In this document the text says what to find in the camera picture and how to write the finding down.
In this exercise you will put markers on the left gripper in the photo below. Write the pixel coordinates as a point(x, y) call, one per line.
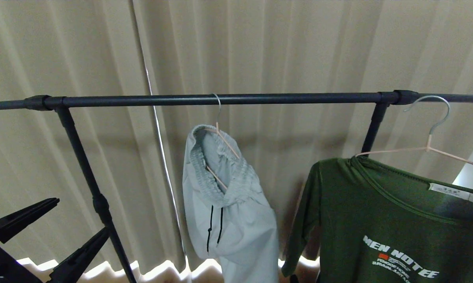
point(0, 267)

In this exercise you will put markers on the pale grey shorts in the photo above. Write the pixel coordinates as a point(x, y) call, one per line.
point(240, 236)

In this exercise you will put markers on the pink clothes hanger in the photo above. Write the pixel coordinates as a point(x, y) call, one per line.
point(431, 142)
point(228, 146)

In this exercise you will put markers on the green garment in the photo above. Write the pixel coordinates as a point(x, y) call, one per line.
point(358, 220)

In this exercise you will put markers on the black clothes rack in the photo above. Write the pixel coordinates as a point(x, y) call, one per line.
point(260, 98)

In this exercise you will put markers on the beige curtain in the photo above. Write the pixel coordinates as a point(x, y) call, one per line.
point(279, 43)

